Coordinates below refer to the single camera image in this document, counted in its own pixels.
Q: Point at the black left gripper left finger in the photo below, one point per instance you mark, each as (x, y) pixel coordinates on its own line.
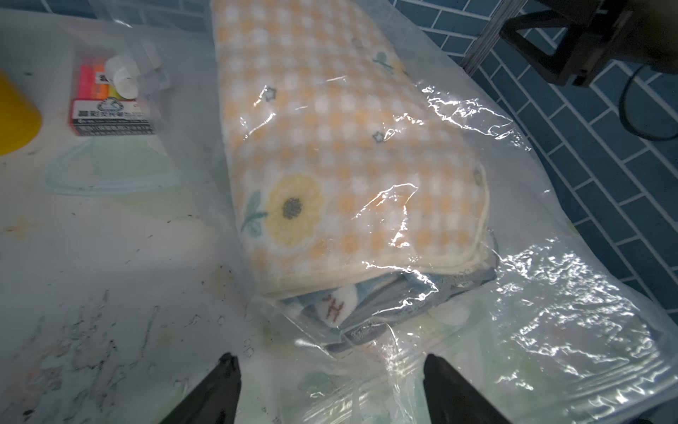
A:
(214, 400)

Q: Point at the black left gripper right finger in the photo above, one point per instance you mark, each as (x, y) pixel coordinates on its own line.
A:
(451, 399)

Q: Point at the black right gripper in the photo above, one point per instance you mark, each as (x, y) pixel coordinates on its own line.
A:
(596, 32)

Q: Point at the clear plastic vacuum bag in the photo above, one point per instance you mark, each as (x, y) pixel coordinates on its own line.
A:
(555, 338)

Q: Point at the orange checkered sunflower blanket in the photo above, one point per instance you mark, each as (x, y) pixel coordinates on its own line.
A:
(340, 170)

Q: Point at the blue cloud pattern blanket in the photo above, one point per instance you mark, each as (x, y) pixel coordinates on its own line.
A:
(354, 315)

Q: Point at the white plastic bag clip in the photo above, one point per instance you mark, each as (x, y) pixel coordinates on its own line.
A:
(127, 72)

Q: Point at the highlighter marker pack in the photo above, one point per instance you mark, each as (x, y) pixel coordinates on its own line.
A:
(97, 109)

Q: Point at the yellow metal pen bucket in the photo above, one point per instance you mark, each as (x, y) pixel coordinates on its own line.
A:
(20, 119)

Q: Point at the right aluminium corner post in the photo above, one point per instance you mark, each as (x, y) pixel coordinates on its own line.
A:
(482, 46)

